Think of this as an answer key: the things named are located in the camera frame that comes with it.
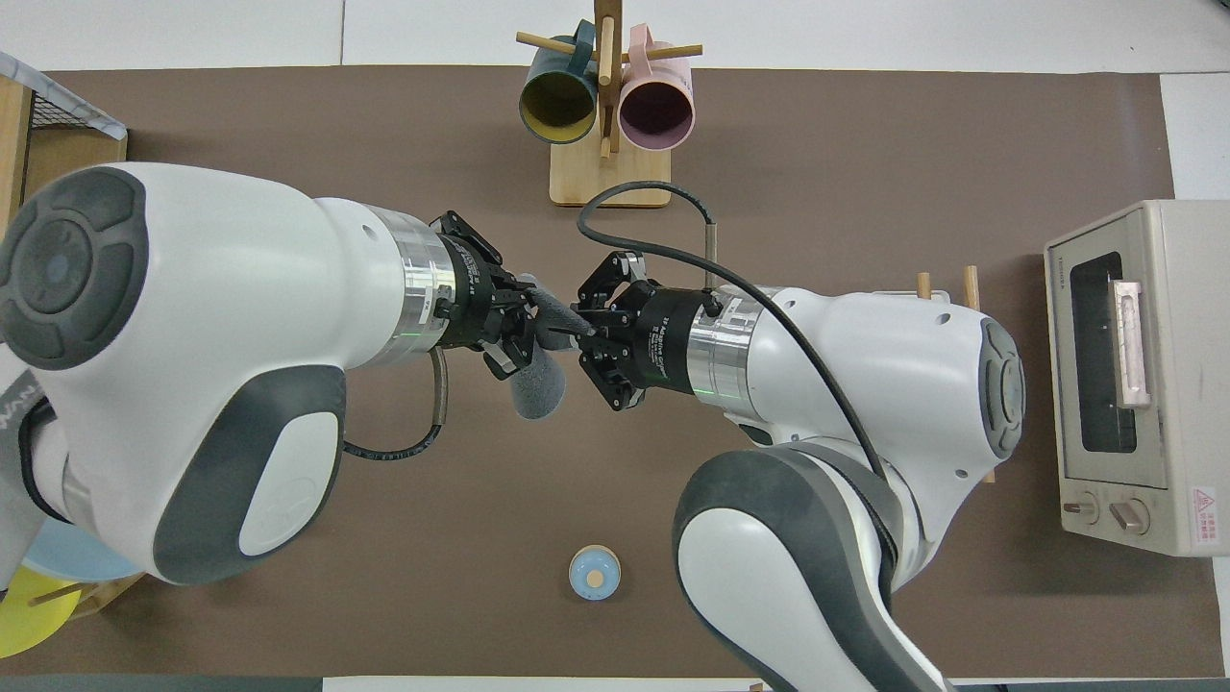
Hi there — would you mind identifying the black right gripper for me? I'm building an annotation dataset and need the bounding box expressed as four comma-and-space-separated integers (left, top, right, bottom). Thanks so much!
575, 250, 710, 414

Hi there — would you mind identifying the black wire basket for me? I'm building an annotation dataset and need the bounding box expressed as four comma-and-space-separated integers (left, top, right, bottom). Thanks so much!
29, 88, 97, 131

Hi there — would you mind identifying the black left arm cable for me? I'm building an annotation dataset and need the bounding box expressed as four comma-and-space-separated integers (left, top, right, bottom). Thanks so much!
341, 346, 451, 460

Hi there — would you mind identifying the pink mug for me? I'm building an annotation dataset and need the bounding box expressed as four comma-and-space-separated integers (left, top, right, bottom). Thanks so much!
618, 24, 696, 153

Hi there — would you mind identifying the dark teal mug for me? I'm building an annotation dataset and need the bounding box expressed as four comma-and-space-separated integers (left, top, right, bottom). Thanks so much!
519, 21, 599, 145

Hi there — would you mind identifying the wooden plate rack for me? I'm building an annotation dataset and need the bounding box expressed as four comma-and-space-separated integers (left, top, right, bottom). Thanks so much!
29, 573, 147, 621

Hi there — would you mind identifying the yellow plate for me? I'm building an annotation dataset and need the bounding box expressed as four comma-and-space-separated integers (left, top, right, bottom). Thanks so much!
0, 565, 83, 659

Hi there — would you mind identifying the wooden mug tree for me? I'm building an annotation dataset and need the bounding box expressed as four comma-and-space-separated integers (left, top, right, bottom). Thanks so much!
516, 0, 703, 209

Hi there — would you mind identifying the cream toaster oven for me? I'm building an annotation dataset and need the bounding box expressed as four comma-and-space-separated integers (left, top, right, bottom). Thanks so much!
1044, 200, 1230, 558

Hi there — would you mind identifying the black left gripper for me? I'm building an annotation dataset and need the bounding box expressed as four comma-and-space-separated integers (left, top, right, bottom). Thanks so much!
434, 211, 541, 383

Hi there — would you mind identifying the light blue plate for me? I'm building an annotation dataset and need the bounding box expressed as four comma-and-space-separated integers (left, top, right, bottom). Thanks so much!
21, 519, 145, 583

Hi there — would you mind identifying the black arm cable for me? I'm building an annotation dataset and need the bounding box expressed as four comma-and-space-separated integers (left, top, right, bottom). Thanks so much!
577, 181, 890, 482
341, 346, 451, 460

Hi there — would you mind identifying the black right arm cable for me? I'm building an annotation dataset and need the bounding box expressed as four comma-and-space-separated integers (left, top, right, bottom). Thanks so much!
577, 181, 890, 482

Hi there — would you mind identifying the brown table mat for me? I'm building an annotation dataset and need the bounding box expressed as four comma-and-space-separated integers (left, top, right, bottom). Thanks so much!
0, 65, 1221, 679

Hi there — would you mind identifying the rectangular fabric towel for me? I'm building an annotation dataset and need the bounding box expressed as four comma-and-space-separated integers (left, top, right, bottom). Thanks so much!
507, 274, 599, 422

